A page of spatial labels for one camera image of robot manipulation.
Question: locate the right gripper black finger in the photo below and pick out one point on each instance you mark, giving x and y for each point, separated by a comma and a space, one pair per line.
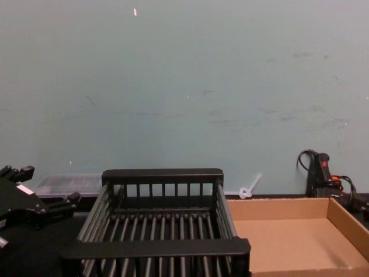
361, 207

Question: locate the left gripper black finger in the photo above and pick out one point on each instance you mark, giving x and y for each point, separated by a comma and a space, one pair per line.
24, 173
62, 205

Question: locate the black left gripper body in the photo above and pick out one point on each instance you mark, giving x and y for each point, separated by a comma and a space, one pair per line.
20, 205

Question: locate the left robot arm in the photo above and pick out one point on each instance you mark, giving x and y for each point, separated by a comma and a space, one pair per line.
2, 243

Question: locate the clear plastic case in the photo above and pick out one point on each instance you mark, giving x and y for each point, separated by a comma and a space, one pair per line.
69, 184

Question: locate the shallow brown cardboard tray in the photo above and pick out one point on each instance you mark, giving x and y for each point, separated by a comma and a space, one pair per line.
291, 239

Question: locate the black rack with steel bars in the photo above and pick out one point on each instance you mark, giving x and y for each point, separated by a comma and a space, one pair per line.
161, 249

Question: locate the white three-armed plastic piece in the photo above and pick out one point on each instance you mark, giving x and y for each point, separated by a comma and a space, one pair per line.
245, 192

